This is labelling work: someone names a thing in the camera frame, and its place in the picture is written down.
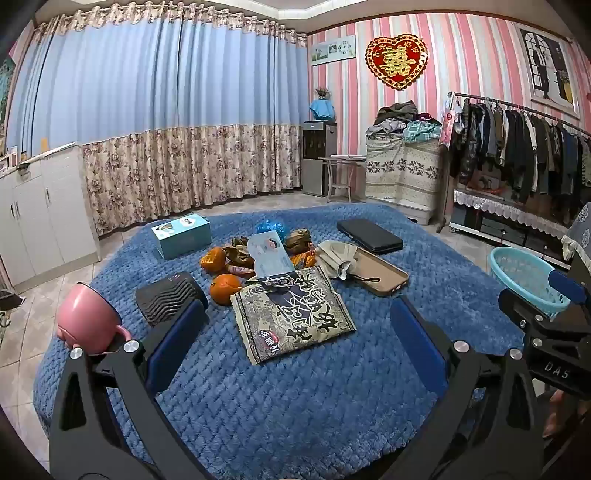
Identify framed wall poster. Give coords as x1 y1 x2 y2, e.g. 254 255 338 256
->
513 23 581 120

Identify orange peel half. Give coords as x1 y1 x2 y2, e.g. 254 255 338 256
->
199 247 228 273
210 274 243 306

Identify person's right hand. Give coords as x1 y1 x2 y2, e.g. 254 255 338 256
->
542 390 571 439

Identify wall picture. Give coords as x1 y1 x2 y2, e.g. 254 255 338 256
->
310 36 357 66

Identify light blue paper packet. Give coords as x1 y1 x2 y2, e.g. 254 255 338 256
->
247 231 296 280

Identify orange snack wrapper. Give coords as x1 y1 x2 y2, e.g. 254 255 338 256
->
291 249 320 269

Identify teal cardboard box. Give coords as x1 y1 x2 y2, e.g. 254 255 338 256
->
151 213 212 260

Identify teal plastic basket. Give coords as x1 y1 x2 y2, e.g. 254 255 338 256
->
489 247 573 319

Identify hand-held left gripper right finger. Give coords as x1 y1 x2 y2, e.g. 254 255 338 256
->
383 295 546 480

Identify blue plastic bag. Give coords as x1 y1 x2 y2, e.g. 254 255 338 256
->
255 219 291 238

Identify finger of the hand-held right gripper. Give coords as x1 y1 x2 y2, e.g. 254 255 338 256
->
547 271 587 303
499 289 573 333

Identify metal clothes rack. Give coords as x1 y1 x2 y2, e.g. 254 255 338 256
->
436 91 591 232

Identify blue cloth cover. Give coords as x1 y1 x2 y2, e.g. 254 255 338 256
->
309 98 337 123

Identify grey water dispenser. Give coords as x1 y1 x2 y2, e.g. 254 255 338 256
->
301 120 339 198

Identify red heart wall decoration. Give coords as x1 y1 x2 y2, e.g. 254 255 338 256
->
366 33 429 90

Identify brown paper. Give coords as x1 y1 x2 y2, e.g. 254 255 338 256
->
223 236 254 268
283 228 317 254

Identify tan phone case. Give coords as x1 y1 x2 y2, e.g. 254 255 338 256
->
339 247 410 297

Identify pink mug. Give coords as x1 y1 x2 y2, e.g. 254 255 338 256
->
55 282 132 356

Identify pink hanging garment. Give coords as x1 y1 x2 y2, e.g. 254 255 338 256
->
438 99 462 146

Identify small metal side table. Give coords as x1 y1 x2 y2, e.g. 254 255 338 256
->
318 154 368 204

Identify dark blue wrapper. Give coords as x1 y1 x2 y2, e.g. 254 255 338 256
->
245 272 296 296

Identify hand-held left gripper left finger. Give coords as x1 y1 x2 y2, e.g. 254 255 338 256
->
48 299 218 480

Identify blue patterned chair cover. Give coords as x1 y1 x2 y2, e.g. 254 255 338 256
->
561 202 591 266

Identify black flat case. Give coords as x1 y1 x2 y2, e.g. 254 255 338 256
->
336 218 404 256

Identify pile of clothes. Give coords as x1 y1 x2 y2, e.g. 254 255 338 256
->
366 102 443 141

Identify photo frames on cabinet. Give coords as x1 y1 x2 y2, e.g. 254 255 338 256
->
0 145 21 178

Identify large patterned snack bag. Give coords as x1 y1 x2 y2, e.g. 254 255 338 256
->
230 265 358 366

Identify blue and floral curtain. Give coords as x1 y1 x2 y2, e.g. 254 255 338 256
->
4 4 309 236

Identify blue knitted blanket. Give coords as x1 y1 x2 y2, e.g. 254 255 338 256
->
32 202 527 480

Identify low stand with lace cloth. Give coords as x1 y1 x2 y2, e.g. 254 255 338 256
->
449 187 578 271

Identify black ribbed speaker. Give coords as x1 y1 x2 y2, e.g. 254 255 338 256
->
135 271 211 328

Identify white cabinet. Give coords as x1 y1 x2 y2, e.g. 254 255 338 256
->
0 141 102 291

